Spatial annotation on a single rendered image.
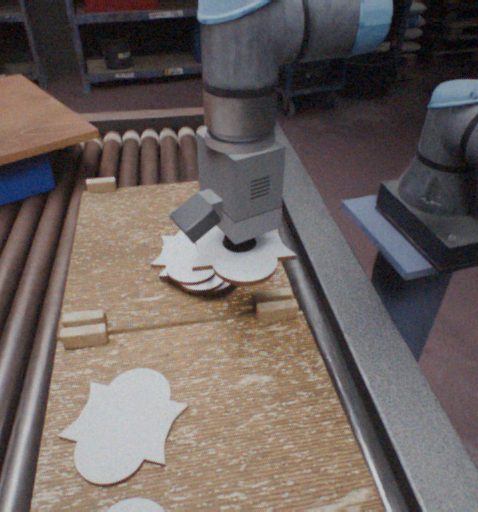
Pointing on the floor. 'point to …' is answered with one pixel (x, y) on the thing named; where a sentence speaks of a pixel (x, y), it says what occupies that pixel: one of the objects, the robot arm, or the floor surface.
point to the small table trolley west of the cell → (309, 89)
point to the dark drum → (370, 65)
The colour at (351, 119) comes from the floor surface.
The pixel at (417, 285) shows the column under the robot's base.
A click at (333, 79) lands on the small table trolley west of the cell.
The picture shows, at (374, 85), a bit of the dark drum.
